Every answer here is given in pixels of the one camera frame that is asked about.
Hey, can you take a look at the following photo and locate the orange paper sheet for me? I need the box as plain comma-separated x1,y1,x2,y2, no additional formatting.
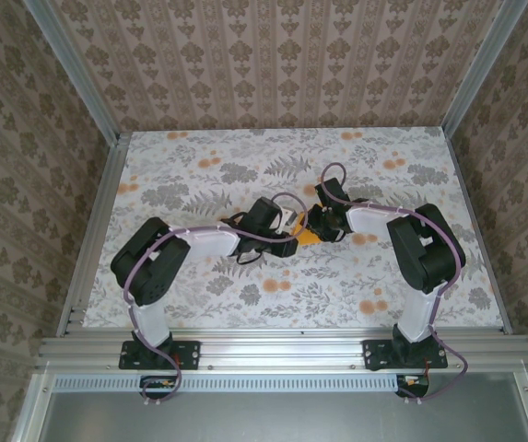
290,202,325,246

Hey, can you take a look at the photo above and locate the floral table cover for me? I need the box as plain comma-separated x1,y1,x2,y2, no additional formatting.
81,128,509,331

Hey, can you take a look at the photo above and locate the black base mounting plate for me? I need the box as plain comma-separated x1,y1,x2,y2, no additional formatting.
362,339,449,372
118,339,202,371

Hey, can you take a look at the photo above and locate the grey metal panel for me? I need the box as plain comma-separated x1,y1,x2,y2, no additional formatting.
12,371,528,442

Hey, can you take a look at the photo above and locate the small black circuit board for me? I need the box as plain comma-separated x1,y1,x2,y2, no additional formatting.
395,373,431,398
139,375,178,400

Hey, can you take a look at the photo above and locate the aluminium cross rail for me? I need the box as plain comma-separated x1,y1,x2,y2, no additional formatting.
37,329,528,372

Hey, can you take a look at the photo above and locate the slotted grey cable duct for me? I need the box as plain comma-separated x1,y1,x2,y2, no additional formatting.
53,373,401,390

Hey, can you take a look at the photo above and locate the aluminium side rail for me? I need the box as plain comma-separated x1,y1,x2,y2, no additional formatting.
55,133,131,337
445,131,511,335

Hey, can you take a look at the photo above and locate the aluminium frame post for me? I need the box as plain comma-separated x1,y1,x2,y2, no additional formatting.
26,0,124,144
440,0,528,134

